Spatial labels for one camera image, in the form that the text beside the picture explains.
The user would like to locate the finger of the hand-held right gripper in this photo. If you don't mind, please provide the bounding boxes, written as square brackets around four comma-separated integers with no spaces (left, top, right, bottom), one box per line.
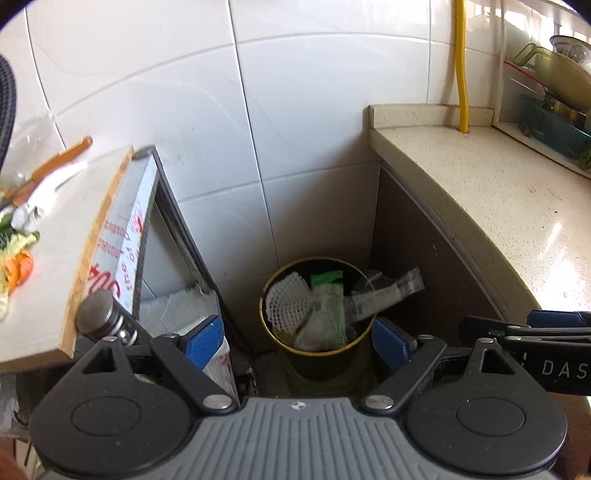
[456,315,533,345]
[527,310,591,328]

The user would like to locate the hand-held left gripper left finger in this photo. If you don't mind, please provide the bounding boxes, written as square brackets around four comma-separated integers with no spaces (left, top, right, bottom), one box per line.
[69,315,237,414]

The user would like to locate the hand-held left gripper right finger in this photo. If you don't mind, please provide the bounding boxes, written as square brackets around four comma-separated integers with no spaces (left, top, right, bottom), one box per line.
[360,318,528,414]

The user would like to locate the clear zip bag blue strip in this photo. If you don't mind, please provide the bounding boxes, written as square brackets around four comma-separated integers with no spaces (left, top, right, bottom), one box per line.
[348,268,426,325]

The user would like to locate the black trash can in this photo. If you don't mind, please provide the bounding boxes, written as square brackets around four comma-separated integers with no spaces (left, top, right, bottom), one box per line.
[259,257,377,384]

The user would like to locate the green plastic wrapper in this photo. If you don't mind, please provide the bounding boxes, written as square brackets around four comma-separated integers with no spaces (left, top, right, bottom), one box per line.
[309,270,350,347]

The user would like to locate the white foam net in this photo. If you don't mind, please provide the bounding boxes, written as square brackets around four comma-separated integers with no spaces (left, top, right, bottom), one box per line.
[265,272,315,334]

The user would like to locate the white ribbed sheet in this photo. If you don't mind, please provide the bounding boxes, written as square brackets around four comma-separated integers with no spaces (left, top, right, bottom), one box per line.
[139,287,222,336]

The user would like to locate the white wood-edged board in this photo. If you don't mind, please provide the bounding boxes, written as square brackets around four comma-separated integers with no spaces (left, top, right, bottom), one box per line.
[0,145,136,374]

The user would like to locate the teal plastic basin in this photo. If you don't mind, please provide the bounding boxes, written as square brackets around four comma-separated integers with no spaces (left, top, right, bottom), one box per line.
[519,92,591,160]

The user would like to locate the vegetable scrap pile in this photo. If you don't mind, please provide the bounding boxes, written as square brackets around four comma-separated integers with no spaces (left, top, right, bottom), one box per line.
[0,203,43,324]

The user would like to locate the steel pot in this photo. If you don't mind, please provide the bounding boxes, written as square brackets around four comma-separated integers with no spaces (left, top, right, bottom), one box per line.
[542,90,589,119]

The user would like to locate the white dish rack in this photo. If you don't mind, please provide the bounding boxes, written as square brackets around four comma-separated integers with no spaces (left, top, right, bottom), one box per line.
[491,0,591,179]

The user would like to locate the yellow pipe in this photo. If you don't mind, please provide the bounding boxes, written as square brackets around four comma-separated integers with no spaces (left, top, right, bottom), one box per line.
[452,0,472,135]

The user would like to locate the steel bowl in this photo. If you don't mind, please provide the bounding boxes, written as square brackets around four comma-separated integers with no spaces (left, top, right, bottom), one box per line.
[549,34,591,70]

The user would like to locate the wooden-handled knife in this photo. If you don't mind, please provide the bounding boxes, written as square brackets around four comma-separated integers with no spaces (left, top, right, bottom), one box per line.
[11,136,94,206]

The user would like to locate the olive green handled bowl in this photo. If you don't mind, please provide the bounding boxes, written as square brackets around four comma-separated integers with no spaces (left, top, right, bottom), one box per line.
[512,41,591,103]

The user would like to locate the black braided cable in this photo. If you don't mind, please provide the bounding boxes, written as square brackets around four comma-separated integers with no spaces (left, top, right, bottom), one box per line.
[0,53,19,174]

